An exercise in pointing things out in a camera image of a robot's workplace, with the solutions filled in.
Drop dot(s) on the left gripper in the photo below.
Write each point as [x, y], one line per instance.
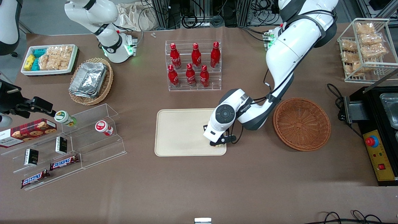
[205, 127]

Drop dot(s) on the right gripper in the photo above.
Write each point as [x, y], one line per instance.
[8, 100]

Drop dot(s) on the triangle sandwich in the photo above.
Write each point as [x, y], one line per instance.
[219, 145]

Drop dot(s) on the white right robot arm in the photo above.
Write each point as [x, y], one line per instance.
[102, 18]

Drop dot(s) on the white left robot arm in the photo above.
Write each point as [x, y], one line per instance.
[289, 46]

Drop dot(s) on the beige plastic serving tray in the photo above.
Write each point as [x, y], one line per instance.
[183, 133]

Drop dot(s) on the light oval wicker basket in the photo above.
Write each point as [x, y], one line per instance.
[107, 84]

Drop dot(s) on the brown round wicker basket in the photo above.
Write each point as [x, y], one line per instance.
[301, 124]

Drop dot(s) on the green cap yoghurt bottle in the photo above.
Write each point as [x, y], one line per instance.
[63, 117]

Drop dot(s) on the red tartan cookie box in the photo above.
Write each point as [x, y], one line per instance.
[28, 132]

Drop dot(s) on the teal snack packet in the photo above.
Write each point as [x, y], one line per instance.
[35, 64]
[39, 52]

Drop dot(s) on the clear acrylic stepped shelf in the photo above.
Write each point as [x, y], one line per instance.
[46, 146]
[102, 146]

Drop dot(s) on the yellow snack packet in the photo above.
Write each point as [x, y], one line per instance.
[29, 62]

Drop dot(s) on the clear rice cracker bag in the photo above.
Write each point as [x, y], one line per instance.
[65, 56]
[48, 60]

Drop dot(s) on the small dark chocolate box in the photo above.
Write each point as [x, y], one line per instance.
[31, 157]
[61, 145]

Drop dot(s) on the stack of foil trays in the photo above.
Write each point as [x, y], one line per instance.
[88, 79]

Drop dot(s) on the white rectangular snack bin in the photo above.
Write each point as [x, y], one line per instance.
[73, 59]

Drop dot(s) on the clear acrylic bottle rack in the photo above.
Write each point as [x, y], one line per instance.
[194, 88]

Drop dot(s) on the brown snickers bar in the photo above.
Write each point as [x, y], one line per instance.
[34, 179]
[63, 162]

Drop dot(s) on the red cap yoghurt bottle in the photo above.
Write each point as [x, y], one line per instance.
[103, 127]

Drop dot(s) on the red cola bottle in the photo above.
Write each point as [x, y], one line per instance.
[215, 56]
[173, 77]
[191, 77]
[204, 77]
[175, 57]
[196, 57]

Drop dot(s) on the white object at table edge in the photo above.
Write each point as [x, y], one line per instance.
[202, 221]

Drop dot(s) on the white cloth bag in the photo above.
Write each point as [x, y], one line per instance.
[136, 17]

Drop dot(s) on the fried snack bag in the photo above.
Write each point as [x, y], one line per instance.
[371, 39]
[350, 57]
[357, 68]
[374, 50]
[365, 28]
[349, 45]

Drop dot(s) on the black sealing machine yellow panel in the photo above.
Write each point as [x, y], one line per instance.
[382, 161]

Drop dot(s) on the steel pan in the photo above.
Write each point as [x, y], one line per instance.
[390, 109]

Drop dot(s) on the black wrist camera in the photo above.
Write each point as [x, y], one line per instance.
[205, 127]
[9, 98]

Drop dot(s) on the aluminium frame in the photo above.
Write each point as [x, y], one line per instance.
[379, 7]
[161, 12]

